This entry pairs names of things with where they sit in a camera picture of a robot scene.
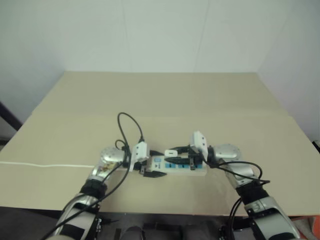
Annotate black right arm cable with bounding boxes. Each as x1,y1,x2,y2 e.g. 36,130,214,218
206,160,272,240

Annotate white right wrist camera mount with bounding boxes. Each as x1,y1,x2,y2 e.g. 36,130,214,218
188,130,210,162

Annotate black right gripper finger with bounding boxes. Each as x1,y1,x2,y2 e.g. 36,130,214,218
164,156,191,166
171,144,192,154

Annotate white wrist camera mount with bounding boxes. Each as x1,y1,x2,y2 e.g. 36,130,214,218
188,130,210,162
129,141,151,173

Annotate orange object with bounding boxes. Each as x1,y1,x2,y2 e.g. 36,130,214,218
289,215,320,240

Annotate dark slanted background post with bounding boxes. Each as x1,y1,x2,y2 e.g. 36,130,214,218
0,100,24,152

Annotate white power strip blue sockets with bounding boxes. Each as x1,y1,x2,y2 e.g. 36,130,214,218
116,155,209,177

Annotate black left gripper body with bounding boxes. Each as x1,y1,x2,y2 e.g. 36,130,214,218
134,149,154,176

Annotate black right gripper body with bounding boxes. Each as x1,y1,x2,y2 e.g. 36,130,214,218
188,146,204,172

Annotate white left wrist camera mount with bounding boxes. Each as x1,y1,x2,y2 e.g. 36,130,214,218
129,141,151,173

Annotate white power strip cord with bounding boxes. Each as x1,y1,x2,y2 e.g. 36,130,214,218
0,161,96,168

